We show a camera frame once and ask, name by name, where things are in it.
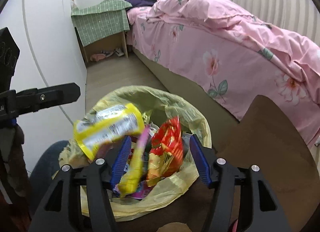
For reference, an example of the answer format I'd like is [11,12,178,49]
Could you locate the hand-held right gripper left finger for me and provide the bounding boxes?
[29,136,132,232]

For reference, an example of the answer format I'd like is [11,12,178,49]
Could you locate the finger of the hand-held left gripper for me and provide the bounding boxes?
[10,83,81,119]

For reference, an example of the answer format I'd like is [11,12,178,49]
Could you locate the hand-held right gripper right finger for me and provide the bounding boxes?
[189,134,292,232]

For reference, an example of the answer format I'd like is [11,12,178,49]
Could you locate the pink yellow snack packet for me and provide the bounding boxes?
[117,124,150,199]

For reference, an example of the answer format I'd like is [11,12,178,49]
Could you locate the pink cartoon wrapper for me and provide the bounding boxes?
[130,181,157,200]

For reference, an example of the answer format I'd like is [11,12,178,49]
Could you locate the red yellow snack packet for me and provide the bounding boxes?
[146,115,185,187]

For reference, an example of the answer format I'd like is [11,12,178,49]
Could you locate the yellow silver snack packet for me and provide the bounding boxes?
[73,103,146,161]

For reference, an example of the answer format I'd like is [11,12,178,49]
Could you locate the yellow trash bag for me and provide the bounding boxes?
[51,85,212,216]

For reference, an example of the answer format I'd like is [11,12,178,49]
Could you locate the person's left forearm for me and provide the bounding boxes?
[0,122,32,232]

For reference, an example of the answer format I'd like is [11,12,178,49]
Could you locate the person's leg in jeans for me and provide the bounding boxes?
[29,140,69,217]

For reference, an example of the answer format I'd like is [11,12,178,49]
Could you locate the wooden nightstand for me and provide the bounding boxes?
[75,26,129,64]

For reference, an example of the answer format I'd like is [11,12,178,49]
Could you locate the green checked cloth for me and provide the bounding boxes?
[71,0,133,48]

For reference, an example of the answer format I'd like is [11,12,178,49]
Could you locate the pink floral bed sheet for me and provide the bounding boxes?
[127,7,320,150]

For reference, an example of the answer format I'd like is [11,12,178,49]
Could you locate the pink floral quilt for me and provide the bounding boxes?
[146,0,320,98]

